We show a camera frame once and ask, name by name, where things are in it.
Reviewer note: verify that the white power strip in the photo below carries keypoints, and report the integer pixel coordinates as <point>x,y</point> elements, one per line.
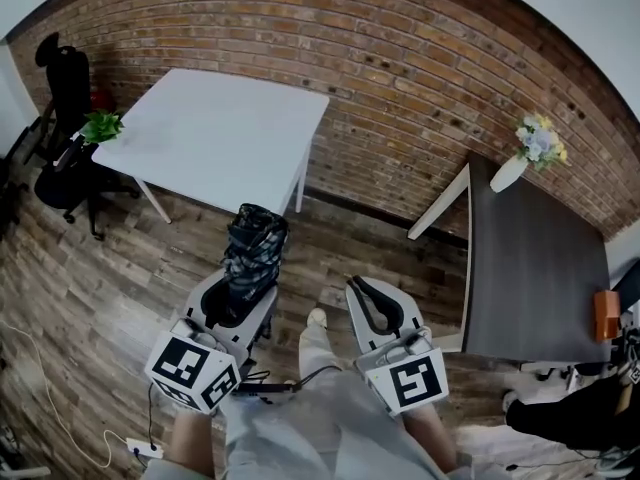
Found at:
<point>145,447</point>

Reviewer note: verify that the black office chair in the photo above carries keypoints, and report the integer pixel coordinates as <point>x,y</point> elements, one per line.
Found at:
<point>67,108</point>

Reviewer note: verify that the white table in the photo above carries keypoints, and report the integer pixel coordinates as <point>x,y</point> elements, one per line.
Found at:
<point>215,133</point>

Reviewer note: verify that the black flat device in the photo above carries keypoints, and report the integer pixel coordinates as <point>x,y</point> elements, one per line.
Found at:
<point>265,389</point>

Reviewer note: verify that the dark grey table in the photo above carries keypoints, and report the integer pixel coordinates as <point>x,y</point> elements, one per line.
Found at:
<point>530,278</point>

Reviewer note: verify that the orange box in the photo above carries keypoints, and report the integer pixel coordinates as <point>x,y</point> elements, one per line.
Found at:
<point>606,315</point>

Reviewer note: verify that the white chair base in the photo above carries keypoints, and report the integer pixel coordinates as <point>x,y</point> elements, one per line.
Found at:
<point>555,370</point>

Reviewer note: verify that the green potted plant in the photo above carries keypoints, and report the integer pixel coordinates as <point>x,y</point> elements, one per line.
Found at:
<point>102,127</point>

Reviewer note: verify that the person's white shoe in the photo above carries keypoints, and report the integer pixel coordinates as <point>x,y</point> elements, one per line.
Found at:
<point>316,317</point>

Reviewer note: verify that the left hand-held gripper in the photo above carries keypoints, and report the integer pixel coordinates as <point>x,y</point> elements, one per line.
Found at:
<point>175,363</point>

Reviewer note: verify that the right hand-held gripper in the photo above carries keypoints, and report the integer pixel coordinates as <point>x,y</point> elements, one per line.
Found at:
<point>415,383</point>

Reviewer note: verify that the person's right forearm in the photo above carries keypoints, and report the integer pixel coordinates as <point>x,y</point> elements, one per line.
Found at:
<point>430,433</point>

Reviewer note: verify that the dark plaid cloth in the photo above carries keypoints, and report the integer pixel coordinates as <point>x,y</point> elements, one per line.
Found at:
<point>255,253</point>

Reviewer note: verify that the person's white shirt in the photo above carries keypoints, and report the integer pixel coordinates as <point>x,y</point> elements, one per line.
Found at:
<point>310,433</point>

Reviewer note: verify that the red container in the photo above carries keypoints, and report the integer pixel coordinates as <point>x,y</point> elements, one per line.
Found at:
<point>102,100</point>

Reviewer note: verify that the person's light trousers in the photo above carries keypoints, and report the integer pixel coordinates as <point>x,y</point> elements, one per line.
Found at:
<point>317,353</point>

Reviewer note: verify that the person's left forearm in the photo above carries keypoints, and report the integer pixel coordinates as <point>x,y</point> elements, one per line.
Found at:
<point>192,443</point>

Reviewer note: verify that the white vase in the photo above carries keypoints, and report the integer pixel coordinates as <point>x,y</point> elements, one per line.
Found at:
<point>507,174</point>

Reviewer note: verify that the pastel flower bouquet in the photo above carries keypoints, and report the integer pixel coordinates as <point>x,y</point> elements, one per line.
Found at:
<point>542,140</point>

